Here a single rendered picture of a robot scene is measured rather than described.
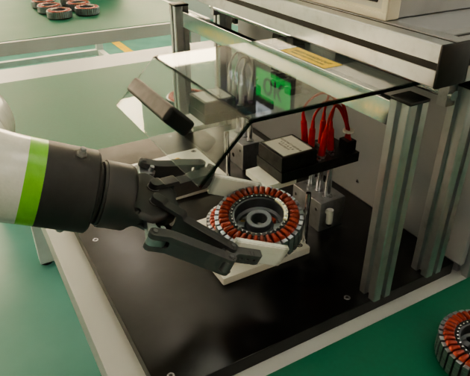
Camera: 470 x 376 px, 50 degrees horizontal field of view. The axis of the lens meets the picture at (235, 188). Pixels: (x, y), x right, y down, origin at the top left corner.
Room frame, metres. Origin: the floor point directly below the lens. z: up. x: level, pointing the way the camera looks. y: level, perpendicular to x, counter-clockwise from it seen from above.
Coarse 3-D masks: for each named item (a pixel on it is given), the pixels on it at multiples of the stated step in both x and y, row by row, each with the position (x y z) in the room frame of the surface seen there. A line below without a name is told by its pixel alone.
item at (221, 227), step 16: (240, 192) 0.57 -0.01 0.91; (256, 192) 0.57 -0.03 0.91; (272, 192) 0.56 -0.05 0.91; (224, 208) 0.54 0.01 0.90; (240, 208) 0.55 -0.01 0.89; (256, 208) 0.56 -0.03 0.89; (272, 208) 0.56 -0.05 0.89; (288, 208) 0.54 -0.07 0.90; (224, 224) 0.51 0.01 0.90; (240, 224) 0.54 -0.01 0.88; (256, 224) 0.52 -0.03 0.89; (272, 224) 0.53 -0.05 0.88; (288, 224) 0.51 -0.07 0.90; (272, 240) 0.49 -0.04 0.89; (288, 240) 0.49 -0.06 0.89
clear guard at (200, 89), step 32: (160, 64) 0.62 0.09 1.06; (192, 64) 0.61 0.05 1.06; (224, 64) 0.61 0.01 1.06; (256, 64) 0.61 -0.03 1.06; (288, 64) 0.61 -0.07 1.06; (352, 64) 0.61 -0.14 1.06; (128, 96) 0.61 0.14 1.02; (192, 96) 0.52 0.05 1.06; (224, 96) 0.49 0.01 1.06; (256, 96) 0.49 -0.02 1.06; (288, 96) 0.49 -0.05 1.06; (320, 96) 0.49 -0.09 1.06; (352, 96) 0.50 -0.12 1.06; (160, 128) 0.51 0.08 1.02; (192, 128) 0.48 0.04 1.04; (224, 128) 0.45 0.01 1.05; (192, 160) 0.44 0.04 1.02
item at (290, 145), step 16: (272, 144) 0.68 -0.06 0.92; (288, 144) 0.68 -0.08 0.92; (304, 144) 0.68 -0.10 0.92; (336, 144) 0.73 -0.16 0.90; (272, 160) 0.66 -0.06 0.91; (288, 160) 0.64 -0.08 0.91; (304, 160) 0.66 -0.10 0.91; (320, 160) 0.67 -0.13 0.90; (336, 160) 0.68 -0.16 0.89; (352, 160) 0.70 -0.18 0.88; (256, 176) 0.66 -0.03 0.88; (272, 176) 0.65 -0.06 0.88; (288, 176) 0.64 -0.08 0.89; (304, 176) 0.65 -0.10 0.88; (320, 176) 0.71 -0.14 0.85
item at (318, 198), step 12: (300, 192) 0.72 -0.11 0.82; (312, 192) 0.70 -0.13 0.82; (324, 192) 0.70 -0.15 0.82; (336, 192) 0.70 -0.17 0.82; (300, 204) 0.71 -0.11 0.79; (312, 204) 0.69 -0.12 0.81; (324, 204) 0.67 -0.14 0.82; (336, 204) 0.69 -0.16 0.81; (312, 216) 0.68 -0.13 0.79; (324, 216) 0.67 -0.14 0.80; (336, 216) 0.69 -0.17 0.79; (324, 228) 0.67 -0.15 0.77
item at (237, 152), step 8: (256, 136) 0.92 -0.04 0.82; (240, 144) 0.89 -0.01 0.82; (248, 144) 0.89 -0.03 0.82; (256, 144) 0.89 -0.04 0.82; (232, 152) 0.91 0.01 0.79; (240, 152) 0.89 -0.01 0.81; (248, 152) 0.89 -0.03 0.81; (256, 152) 0.89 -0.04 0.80; (232, 160) 0.92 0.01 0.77; (240, 160) 0.89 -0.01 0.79; (248, 160) 0.89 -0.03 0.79; (256, 160) 0.89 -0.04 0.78; (240, 168) 0.89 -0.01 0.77; (248, 168) 0.89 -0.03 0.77
